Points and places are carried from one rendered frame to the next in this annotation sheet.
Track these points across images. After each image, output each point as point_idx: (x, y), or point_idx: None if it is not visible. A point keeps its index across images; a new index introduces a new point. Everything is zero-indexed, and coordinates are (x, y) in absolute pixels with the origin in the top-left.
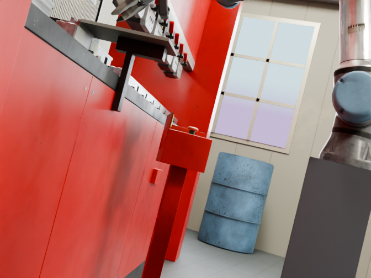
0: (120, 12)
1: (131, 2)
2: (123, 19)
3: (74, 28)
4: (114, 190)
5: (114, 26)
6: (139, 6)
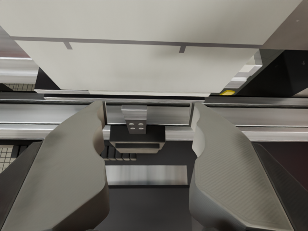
0: (207, 108)
1: (267, 161)
2: (105, 103)
3: (260, 56)
4: None
5: (279, 24)
6: (94, 193)
